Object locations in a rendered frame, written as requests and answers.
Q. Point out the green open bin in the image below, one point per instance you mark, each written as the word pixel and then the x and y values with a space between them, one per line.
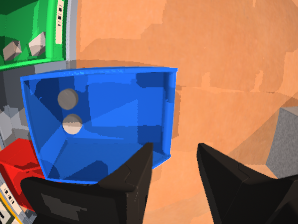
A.
pixel 24 20

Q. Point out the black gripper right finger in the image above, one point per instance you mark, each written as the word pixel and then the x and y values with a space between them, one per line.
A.
pixel 237 194

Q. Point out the blue bin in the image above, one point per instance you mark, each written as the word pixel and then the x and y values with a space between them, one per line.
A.
pixel 121 109

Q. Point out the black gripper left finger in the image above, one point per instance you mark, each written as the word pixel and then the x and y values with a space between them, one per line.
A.
pixel 119 198

